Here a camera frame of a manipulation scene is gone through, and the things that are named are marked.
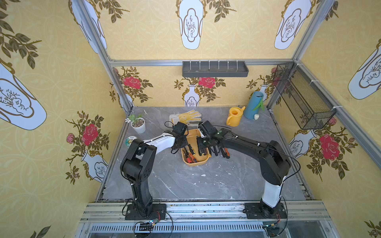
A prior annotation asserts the green tape roll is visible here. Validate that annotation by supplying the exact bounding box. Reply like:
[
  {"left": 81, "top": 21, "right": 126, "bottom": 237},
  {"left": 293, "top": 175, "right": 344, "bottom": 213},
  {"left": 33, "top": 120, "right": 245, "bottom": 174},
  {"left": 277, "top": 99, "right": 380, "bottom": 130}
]
[{"left": 125, "top": 136, "right": 137, "bottom": 147}]

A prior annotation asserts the yellow watering can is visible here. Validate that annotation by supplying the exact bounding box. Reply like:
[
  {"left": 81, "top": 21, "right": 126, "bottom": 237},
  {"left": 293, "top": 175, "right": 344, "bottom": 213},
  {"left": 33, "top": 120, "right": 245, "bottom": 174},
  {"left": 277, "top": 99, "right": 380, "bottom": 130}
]
[{"left": 226, "top": 106, "right": 246, "bottom": 127}]

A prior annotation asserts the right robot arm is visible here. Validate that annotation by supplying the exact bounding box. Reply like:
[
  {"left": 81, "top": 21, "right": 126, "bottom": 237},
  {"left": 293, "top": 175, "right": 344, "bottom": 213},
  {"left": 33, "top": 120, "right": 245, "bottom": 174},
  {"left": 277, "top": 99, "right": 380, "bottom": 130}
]
[{"left": 198, "top": 121, "right": 291, "bottom": 208}]

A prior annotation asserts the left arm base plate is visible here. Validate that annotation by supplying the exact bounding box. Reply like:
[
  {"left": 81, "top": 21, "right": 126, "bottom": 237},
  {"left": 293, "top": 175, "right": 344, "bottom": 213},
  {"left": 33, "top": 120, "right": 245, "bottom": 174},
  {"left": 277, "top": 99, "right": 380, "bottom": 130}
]
[{"left": 122, "top": 203, "right": 167, "bottom": 221}]

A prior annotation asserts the black yellow handle screwdriver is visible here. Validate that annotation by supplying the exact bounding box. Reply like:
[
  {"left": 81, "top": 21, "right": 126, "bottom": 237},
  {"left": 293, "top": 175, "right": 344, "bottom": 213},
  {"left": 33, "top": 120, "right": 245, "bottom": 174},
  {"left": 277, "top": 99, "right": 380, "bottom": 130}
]
[{"left": 213, "top": 146, "right": 218, "bottom": 156}]

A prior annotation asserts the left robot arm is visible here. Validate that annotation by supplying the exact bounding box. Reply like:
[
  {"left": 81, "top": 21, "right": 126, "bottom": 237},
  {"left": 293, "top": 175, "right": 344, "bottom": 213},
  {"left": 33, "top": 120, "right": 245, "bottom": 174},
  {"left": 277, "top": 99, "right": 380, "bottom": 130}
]
[{"left": 120, "top": 122, "right": 188, "bottom": 220}]

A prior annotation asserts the black wire mesh basket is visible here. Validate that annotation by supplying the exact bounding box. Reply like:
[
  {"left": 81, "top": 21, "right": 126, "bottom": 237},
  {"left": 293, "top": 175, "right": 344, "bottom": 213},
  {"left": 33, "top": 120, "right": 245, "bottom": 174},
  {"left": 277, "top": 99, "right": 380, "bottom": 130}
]
[{"left": 273, "top": 62, "right": 336, "bottom": 130}]

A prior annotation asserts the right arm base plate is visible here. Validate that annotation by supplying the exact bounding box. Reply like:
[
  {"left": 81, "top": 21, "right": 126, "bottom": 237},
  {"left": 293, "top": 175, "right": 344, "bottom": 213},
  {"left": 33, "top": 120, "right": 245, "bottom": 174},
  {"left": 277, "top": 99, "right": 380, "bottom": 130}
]
[{"left": 243, "top": 201, "right": 288, "bottom": 220}]

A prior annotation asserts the grey wall shelf rack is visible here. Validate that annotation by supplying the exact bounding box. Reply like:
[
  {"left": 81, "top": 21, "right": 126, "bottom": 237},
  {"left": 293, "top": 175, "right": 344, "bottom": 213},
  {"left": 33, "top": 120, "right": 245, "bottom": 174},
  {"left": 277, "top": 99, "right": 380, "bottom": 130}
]
[{"left": 182, "top": 60, "right": 249, "bottom": 78}]

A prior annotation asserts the orange black handle screwdriver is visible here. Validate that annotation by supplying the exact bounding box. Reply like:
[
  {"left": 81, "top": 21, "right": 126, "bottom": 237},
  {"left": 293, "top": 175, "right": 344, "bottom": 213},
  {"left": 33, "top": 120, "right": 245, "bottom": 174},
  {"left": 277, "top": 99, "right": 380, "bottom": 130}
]
[{"left": 224, "top": 148, "right": 230, "bottom": 159}]

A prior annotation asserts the white potted succulent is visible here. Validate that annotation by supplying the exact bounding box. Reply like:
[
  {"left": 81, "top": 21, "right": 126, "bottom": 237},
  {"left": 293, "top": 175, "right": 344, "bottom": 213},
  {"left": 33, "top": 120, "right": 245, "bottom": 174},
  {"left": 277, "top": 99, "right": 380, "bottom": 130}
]
[{"left": 125, "top": 114, "right": 146, "bottom": 134}]

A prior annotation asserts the yellow white work glove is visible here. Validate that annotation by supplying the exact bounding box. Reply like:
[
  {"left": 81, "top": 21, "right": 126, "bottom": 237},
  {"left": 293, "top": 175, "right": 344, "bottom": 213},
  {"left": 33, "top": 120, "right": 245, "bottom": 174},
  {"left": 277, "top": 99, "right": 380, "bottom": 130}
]
[{"left": 169, "top": 110, "right": 202, "bottom": 126}]

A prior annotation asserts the yellow plastic storage box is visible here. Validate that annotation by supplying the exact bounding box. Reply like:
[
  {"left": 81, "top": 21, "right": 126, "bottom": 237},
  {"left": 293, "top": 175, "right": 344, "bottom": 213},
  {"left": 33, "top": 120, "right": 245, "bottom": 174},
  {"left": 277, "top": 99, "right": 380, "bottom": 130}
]
[{"left": 181, "top": 129, "right": 211, "bottom": 167}]

